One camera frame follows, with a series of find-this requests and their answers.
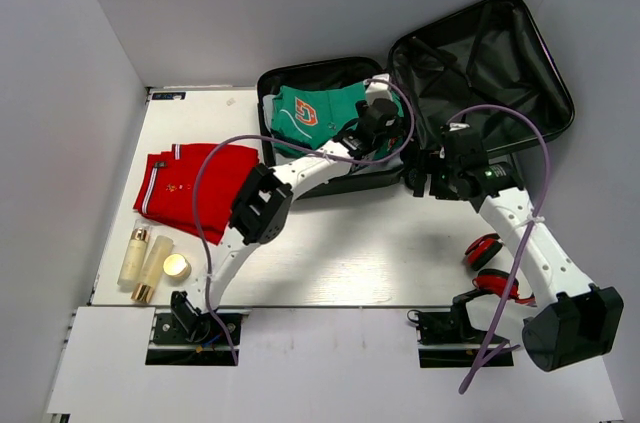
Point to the beige cosmetic tube bottle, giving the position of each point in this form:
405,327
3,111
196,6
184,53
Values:
152,270

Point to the red black headphones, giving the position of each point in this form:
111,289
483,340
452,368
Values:
487,280

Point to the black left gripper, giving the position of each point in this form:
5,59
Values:
361,107

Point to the green shirt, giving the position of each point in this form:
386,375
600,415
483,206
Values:
310,119

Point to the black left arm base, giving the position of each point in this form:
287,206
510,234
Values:
170,345

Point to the clear gold-cap cosmetic bottle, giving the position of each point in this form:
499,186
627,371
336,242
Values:
134,256

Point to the red polo shirt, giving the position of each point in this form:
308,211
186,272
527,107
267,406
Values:
172,188

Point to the black open suitcase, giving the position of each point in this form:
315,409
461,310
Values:
490,52

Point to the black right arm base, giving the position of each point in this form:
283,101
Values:
445,337

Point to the gold lid cream jar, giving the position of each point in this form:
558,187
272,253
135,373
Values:
176,267

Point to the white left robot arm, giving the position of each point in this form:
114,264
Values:
261,206

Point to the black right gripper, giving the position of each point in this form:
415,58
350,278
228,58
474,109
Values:
430,162

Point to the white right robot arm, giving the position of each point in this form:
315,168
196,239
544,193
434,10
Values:
520,261

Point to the black suitcase wheel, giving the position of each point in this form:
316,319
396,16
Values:
414,177

